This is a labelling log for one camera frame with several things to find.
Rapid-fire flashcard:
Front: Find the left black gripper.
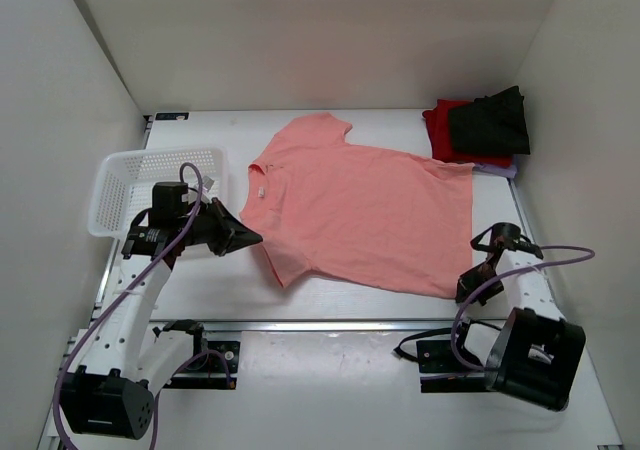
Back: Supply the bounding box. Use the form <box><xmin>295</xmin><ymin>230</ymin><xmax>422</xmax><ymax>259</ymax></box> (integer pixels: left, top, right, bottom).
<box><xmin>181</xmin><ymin>191</ymin><xmax>264</xmax><ymax>251</ymax></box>

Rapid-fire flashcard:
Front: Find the lavender folded t shirt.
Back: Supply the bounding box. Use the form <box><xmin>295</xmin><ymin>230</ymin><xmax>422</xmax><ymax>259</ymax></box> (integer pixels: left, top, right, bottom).
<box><xmin>473</xmin><ymin>163</ymin><xmax>517</xmax><ymax>179</ymax></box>

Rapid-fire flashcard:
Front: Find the red folded t shirt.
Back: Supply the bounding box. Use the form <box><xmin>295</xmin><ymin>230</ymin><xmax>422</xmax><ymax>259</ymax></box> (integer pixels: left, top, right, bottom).
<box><xmin>422</xmin><ymin>99</ymin><xmax>513</xmax><ymax>169</ymax></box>

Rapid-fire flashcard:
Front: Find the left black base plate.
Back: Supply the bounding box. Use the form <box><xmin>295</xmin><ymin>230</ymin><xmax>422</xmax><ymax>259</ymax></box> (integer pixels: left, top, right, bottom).
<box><xmin>165</xmin><ymin>331</ymin><xmax>241</xmax><ymax>390</ymax></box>

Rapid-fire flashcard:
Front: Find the pink t shirt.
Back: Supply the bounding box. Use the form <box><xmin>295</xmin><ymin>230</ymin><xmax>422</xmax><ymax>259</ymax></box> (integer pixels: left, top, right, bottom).
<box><xmin>241</xmin><ymin>113</ymin><xmax>473</xmax><ymax>299</ymax></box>

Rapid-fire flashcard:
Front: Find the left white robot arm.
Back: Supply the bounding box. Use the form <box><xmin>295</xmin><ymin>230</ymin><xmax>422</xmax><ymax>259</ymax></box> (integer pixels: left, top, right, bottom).
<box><xmin>54</xmin><ymin>181</ymin><xmax>262</xmax><ymax>440</ymax></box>

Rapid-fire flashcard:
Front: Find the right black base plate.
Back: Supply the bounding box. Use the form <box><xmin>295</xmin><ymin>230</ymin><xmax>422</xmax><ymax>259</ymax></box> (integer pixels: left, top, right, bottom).
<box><xmin>416</xmin><ymin>339</ymin><xmax>489</xmax><ymax>394</ymax></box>

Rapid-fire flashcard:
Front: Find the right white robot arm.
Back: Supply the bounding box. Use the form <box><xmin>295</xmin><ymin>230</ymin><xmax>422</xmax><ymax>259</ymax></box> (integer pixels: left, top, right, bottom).
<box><xmin>393</xmin><ymin>222</ymin><xmax>586</xmax><ymax>412</ymax></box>

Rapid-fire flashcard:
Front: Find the aluminium rail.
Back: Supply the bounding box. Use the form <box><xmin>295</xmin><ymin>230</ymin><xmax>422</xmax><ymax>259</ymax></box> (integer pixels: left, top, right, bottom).
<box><xmin>92</xmin><ymin>317</ymin><xmax>511</xmax><ymax>335</ymax></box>

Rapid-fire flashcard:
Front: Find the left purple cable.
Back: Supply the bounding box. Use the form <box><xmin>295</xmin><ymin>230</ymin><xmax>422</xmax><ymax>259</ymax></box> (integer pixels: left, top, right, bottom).
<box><xmin>52</xmin><ymin>162</ymin><xmax>239</xmax><ymax>450</ymax></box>

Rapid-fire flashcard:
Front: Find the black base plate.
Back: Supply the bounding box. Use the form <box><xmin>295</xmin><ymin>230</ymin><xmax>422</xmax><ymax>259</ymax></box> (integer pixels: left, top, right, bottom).
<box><xmin>416</xmin><ymin>339</ymin><xmax>489</xmax><ymax>394</ymax></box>
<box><xmin>165</xmin><ymin>331</ymin><xmax>241</xmax><ymax>390</ymax></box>

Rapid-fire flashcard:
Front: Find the white plastic basket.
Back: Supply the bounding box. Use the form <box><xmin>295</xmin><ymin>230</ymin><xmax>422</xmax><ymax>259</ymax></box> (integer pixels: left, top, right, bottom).
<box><xmin>87</xmin><ymin>146</ymin><xmax>228</xmax><ymax>239</ymax></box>

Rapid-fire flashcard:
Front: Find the black folded t shirt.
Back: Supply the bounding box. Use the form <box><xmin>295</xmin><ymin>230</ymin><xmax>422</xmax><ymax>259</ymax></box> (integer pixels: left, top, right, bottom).
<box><xmin>448</xmin><ymin>86</ymin><xmax>531</xmax><ymax>157</ymax></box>

